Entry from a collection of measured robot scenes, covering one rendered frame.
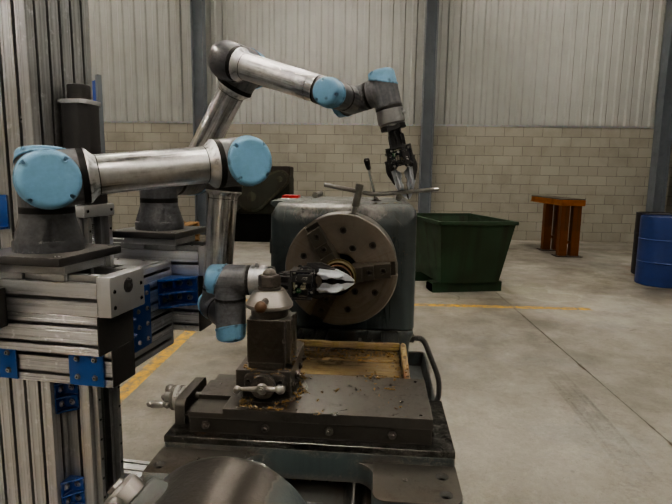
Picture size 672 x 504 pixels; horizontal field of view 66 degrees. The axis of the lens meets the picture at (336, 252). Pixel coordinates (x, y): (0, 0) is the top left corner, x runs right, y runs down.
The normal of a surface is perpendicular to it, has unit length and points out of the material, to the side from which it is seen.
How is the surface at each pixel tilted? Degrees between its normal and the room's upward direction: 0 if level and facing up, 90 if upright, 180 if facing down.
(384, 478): 0
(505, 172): 90
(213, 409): 0
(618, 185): 90
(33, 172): 91
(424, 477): 0
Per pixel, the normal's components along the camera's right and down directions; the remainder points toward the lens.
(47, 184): 0.39, 0.15
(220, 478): 0.07, -0.99
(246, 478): 0.31, -0.94
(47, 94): 0.98, 0.04
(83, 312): -0.19, 0.14
